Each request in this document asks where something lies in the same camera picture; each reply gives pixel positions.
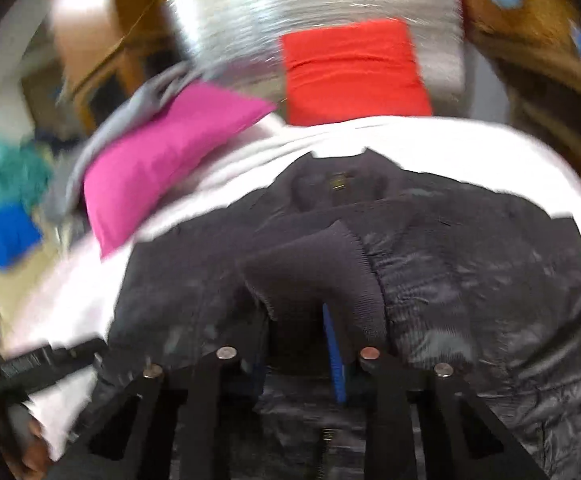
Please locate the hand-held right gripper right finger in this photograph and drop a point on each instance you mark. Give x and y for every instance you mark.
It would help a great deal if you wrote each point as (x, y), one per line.
(334, 355)

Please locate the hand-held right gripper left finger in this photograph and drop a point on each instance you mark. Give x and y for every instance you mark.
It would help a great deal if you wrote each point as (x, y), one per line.
(210, 400)

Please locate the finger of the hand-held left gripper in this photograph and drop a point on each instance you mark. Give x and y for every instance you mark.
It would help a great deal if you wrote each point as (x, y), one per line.
(55, 360)

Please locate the black puffer jacket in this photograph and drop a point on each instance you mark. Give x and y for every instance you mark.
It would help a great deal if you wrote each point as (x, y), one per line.
(470, 280)

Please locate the person's left hand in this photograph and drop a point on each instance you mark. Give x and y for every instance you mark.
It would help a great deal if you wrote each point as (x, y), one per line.
(38, 452)

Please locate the blue garment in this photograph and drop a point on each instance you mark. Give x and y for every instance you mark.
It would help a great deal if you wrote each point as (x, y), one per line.
(5, 235)

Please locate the teal garment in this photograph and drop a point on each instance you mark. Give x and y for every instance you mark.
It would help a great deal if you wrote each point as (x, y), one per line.
(8, 170)

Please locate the magenta folded cloth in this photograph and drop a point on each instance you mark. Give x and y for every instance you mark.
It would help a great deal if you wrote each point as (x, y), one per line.
(165, 160)

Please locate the grey cloth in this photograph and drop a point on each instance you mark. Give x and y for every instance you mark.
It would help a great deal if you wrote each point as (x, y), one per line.
(120, 125)

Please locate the white fluffy blanket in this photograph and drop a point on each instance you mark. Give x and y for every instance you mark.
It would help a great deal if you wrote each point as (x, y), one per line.
(470, 150)

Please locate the red folded cloth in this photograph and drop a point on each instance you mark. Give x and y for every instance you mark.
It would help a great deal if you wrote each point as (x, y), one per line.
(350, 70)

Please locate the wooden cabinet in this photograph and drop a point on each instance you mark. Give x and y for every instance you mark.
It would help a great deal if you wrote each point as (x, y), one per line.
(120, 35)

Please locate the brown wooden furniture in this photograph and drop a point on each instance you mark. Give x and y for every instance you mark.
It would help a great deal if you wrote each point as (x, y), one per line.
(545, 75)

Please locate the silver foil mat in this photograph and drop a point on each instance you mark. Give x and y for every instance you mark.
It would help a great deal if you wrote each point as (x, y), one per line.
(240, 15)

